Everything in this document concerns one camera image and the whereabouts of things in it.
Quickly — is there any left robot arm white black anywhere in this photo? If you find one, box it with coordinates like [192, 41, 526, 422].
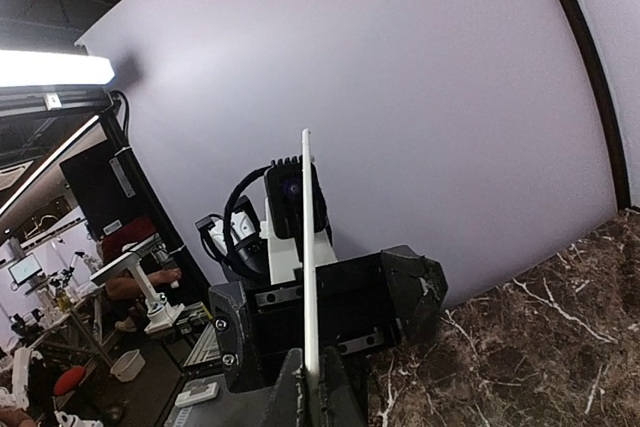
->
[196, 159, 448, 393]

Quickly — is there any person in background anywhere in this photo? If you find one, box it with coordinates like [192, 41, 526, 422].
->
[102, 216, 184, 333]

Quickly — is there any white battery cover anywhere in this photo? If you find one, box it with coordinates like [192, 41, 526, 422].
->
[301, 128, 320, 392]

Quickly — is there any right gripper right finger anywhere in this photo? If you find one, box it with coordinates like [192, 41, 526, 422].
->
[319, 347, 368, 427]

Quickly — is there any left black frame post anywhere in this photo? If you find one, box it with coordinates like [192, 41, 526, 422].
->
[558, 0, 632, 210]

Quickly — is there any white bucket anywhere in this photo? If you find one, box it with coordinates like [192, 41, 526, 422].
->
[110, 349, 146, 383]

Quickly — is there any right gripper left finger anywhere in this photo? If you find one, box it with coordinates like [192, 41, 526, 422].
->
[262, 348, 305, 427]

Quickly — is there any white device on bench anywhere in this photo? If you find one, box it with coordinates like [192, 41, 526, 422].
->
[174, 382, 219, 409]

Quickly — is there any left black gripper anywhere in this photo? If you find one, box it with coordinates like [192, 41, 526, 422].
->
[209, 245, 448, 393]

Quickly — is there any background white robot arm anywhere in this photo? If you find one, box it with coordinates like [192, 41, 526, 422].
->
[90, 234, 185, 336]

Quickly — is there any overhead strip light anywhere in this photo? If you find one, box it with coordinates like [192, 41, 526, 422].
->
[0, 50, 115, 88]

